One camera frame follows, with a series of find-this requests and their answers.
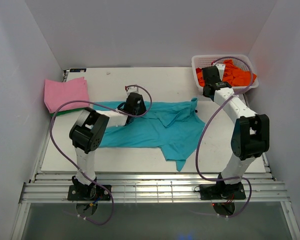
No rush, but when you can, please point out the teal t shirt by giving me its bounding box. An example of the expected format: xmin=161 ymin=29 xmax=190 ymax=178
xmin=100 ymin=97 xmax=205 ymax=171

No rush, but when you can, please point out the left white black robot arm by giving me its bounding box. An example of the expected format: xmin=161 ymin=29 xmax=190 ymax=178
xmin=69 ymin=92 xmax=147 ymax=200

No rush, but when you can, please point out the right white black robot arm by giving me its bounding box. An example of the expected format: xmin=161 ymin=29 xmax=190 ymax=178
xmin=199 ymin=64 xmax=270 ymax=200

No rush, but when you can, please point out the orange t shirt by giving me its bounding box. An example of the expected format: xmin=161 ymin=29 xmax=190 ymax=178
xmin=195 ymin=59 xmax=251 ymax=87

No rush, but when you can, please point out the white plastic basket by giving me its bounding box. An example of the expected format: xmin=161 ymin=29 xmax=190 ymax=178
xmin=191 ymin=54 xmax=255 ymax=95

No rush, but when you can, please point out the blue label sticker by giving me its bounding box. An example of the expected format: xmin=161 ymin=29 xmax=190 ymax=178
xmin=69 ymin=68 xmax=87 ymax=73

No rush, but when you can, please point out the folded green t shirt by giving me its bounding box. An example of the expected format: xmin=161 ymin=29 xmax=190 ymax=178
xmin=56 ymin=107 xmax=84 ymax=116

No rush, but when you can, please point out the folded pink t shirt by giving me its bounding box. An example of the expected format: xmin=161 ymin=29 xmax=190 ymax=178
xmin=44 ymin=77 xmax=90 ymax=114

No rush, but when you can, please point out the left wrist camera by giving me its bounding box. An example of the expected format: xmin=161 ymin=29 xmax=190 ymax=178
xmin=125 ymin=85 xmax=139 ymax=96

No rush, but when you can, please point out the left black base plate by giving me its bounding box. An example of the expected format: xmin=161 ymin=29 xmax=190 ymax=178
xmin=66 ymin=185 xmax=111 ymax=202

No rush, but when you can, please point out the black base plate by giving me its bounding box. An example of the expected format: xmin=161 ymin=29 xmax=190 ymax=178
xmin=66 ymin=185 xmax=111 ymax=202
xmin=194 ymin=182 xmax=246 ymax=200

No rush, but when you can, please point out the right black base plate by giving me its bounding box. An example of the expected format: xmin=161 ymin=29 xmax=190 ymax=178
xmin=194 ymin=182 xmax=246 ymax=200

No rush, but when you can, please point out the aluminium rail frame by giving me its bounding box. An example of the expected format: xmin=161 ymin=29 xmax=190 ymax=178
xmin=11 ymin=133 xmax=300 ymax=240

